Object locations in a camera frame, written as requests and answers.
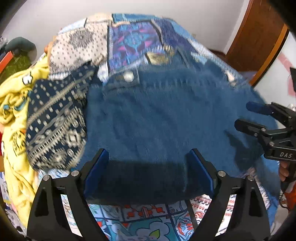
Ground orange box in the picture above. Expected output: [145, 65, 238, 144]
[0, 51, 13, 75]

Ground navy patterned cloth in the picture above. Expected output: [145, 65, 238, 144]
[25, 61, 103, 172]

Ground grey pillow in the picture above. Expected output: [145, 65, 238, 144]
[5, 37, 37, 61]

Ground blue patchwork bed cover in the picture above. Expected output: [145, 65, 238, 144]
[46, 13, 255, 93]

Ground blue denim jeans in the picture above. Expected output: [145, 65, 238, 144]
[76, 52, 281, 205]

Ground yellow cartoon blanket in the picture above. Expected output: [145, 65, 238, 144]
[0, 52, 51, 230]

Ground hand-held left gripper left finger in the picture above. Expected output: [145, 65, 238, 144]
[26, 148, 110, 241]

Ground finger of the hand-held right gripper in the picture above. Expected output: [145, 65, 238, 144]
[234, 119, 290, 144]
[246, 101, 293, 123]

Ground cartoon printed bed sheet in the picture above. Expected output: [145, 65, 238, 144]
[38, 167, 278, 241]

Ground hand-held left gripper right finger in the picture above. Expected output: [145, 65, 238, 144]
[186, 148, 270, 241]

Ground green box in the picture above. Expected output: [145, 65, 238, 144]
[0, 54, 31, 81]

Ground wooden door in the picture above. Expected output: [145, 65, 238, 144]
[225, 0, 286, 67]

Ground frosted sliding door with hearts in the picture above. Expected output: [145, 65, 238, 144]
[250, 23, 296, 109]

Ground person's right hand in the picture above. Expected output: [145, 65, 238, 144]
[278, 161, 289, 181]

